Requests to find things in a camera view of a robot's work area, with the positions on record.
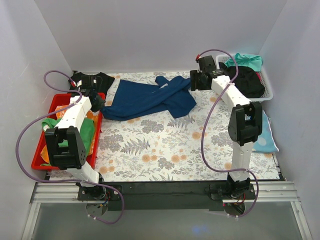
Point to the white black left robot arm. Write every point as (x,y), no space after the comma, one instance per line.
(65,147)

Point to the teal garment in basket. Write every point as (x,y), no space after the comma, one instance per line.
(255,62)

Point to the light blue polka dot cloth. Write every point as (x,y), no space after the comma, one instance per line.
(265,142)

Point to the floral patterned table mat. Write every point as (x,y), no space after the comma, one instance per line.
(158,147)

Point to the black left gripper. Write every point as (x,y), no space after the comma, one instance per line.
(99,102)

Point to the orange white patterned shirt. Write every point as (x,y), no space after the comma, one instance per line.
(89,115)

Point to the green t shirt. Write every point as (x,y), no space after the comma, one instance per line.
(87,134)

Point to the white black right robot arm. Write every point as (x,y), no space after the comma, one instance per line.
(245,123)

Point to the dark blue t shirt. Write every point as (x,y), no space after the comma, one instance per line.
(133,99)

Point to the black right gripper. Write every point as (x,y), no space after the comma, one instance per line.
(195,80)

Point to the white plastic laundry basket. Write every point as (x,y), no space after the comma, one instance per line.
(221,62)

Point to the black garment in basket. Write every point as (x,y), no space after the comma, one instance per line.
(248,83)

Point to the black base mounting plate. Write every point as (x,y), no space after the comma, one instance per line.
(165,195)

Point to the aluminium frame rail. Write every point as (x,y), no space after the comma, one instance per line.
(271,210)

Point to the black t shirt on table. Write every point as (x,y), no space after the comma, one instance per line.
(99,82)

